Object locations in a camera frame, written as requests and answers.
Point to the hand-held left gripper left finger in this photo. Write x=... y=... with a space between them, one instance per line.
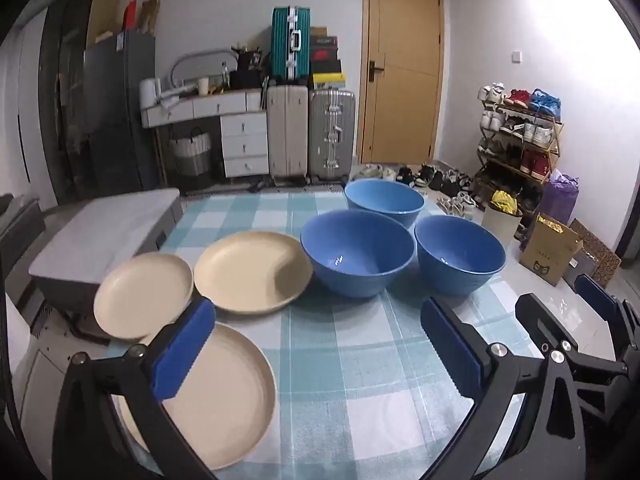
x=185 y=345

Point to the teal suitcase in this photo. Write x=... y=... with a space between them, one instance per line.
x=290 y=42

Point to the brown paper bag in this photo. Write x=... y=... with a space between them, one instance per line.
x=148 y=15

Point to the scattered group of shoes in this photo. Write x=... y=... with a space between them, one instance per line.
x=425 y=177

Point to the purple bag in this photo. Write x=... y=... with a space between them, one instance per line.
x=560 y=197

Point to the white cup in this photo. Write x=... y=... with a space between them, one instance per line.
x=202 y=86

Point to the open cardboard box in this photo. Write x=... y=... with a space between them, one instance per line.
x=547 y=257

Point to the beige suitcase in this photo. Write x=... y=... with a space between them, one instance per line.
x=286 y=132

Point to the black bag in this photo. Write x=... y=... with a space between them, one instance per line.
x=245 y=74

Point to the dark glass cabinet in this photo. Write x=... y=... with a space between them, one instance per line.
x=60 y=110

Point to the yellow black shoe box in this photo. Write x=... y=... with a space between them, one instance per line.
x=327 y=80

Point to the dark striped shoe box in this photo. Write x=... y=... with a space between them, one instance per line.
x=323 y=40

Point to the teal checkered tablecloth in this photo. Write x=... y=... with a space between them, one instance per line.
x=350 y=360

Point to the blue bowl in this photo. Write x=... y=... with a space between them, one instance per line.
x=385 y=200
x=357 y=255
x=460 y=255

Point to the plain black shoe box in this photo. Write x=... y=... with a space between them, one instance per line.
x=325 y=66

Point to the clear bottle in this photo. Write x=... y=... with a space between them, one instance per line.
x=223 y=75

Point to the yellow plastic bag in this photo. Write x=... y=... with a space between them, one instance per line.
x=504 y=202

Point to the woven laundry basket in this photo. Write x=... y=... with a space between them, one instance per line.
x=190 y=152

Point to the white dresser with drawers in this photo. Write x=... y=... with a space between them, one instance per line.
x=242 y=145

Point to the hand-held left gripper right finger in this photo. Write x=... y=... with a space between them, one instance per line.
x=450 y=345

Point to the wooden door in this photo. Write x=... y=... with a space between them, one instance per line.
x=402 y=70

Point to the white kettle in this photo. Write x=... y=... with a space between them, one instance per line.
x=148 y=92

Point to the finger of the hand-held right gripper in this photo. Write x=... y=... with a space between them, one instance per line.
x=597 y=297
x=542 y=317

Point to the beige plate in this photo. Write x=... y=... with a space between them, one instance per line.
x=252 y=272
x=225 y=410
x=142 y=295

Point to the black shoe box red logo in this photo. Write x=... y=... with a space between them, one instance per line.
x=324 y=55

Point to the tall flat cardboard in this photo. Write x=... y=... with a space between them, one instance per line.
x=105 y=5

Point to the dark grey refrigerator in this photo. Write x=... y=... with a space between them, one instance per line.
x=117 y=110

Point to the shoe rack with shoes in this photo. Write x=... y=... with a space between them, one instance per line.
x=535 y=132

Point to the silver suitcase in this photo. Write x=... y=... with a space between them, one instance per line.
x=331 y=132

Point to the cream trash bin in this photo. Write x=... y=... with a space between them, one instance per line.
x=501 y=230

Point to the grey marble coffee table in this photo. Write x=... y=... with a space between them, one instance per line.
x=100 y=240

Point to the patterned flat cardboard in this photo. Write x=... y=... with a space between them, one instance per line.
x=597 y=255

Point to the white side cabinet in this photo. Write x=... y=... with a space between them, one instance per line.
x=45 y=370

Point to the arched mirror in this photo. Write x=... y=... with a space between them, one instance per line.
x=200 y=65

